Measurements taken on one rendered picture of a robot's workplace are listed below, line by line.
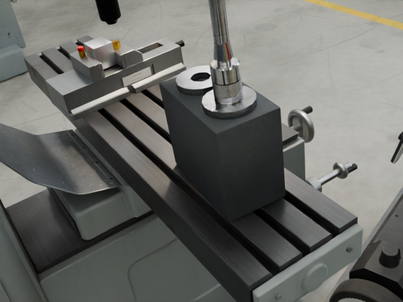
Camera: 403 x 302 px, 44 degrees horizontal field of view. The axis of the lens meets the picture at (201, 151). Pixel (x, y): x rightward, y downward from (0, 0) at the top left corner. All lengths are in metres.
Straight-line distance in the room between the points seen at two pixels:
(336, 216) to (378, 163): 1.72
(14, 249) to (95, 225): 0.19
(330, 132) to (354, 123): 0.16
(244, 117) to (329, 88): 2.43
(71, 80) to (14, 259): 0.47
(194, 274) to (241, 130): 0.75
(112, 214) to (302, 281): 0.53
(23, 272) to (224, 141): 0.56
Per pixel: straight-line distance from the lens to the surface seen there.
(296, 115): 1.64
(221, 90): 0.79
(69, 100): 1.27
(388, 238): 1.38
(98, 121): 1.25
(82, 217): 1.17
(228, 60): 0.78
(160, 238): 1.30
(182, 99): 0.87
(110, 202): 1.18
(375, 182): 2.48
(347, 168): 1.66
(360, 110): 2.99
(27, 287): 1.17
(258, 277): 0.79
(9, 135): 1.29
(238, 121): 0.78
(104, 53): 1.31
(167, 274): 1.40
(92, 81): 1.28
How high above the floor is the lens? 1.56
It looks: 35 degrees down
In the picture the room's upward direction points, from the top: 10 degrees counter-clockwise
